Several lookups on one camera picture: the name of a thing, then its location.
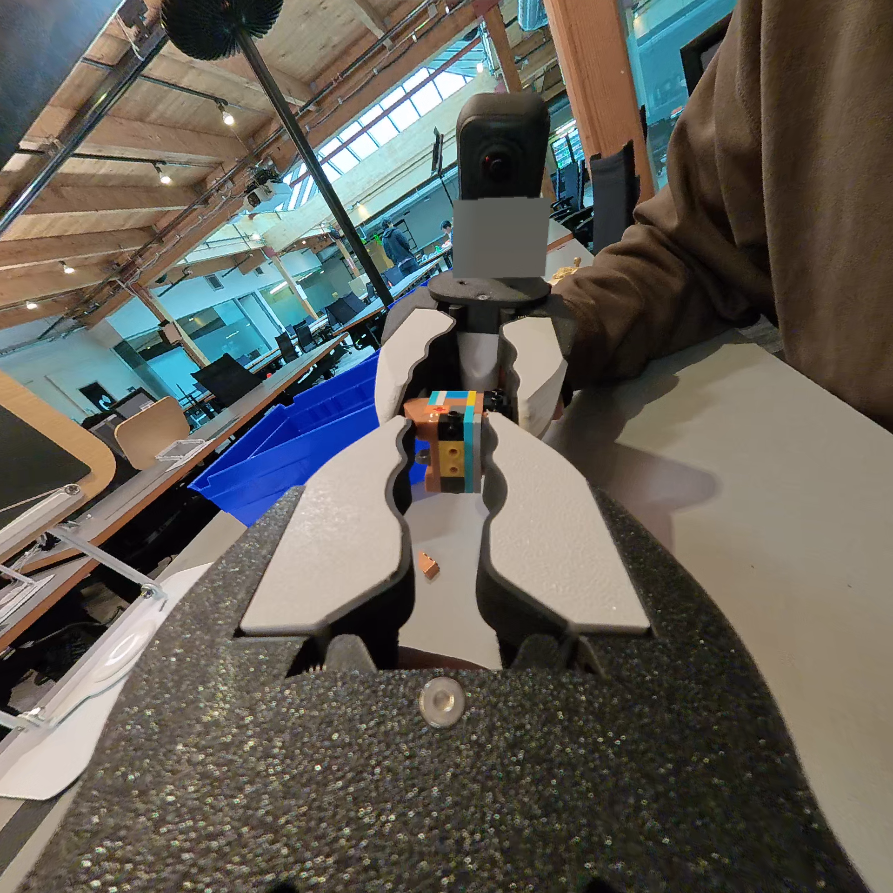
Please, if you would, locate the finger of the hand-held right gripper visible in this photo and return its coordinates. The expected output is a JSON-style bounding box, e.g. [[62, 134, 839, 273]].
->
[[374, 307, 456, 427], [499, 317, 569, 437]]

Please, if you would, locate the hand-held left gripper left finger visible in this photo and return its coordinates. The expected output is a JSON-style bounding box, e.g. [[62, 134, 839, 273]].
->
[[237, 416, 414, 636]]

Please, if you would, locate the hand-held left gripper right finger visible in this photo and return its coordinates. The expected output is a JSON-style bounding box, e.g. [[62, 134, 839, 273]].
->
[[480, 412, 651, 636]]

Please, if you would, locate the multicoloured toy brick model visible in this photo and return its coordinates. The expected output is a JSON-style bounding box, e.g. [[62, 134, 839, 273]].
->
[[403, 389, 513, 496]]

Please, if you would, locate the person's right forearm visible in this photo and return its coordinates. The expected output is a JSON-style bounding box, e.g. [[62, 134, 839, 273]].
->
[[551, 105, 768, 385]]

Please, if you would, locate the wood-edged long desk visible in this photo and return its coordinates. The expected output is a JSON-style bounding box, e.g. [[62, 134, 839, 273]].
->
[[0, 333, 350, 559]]

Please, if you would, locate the black mesh chair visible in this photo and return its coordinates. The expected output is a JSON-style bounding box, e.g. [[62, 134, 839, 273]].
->
[[589, 140, 639, 255]]

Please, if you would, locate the black high-back chair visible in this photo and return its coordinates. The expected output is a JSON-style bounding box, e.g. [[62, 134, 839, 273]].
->
[[192, 353, 259, 406]]

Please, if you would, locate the plywood chair back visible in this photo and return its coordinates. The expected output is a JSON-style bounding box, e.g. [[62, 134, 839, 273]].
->
[[115, 398, 191, 470]]

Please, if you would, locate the black stand pole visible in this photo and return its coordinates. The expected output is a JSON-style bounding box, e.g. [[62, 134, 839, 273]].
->
[[237, 31, 395, 308]]

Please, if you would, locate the white flat pad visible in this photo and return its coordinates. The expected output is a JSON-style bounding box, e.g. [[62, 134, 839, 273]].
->
[[0, 561, 210, 800]]

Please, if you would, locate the rounded plywood panel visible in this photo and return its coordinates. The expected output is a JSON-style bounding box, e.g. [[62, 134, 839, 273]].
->
[[0, 370, 116, 531]]

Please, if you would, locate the person's brown jacket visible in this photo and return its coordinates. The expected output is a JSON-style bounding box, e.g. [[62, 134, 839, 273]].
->
[[663, 0, 893, 433]]

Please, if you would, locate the black ribbed disc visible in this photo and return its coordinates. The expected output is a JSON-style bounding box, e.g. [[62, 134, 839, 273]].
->
[[160, 0, 283, 62]]

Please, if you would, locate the wooden post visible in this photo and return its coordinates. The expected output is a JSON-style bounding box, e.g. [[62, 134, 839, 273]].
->
[[544, 0, 657, 203]]

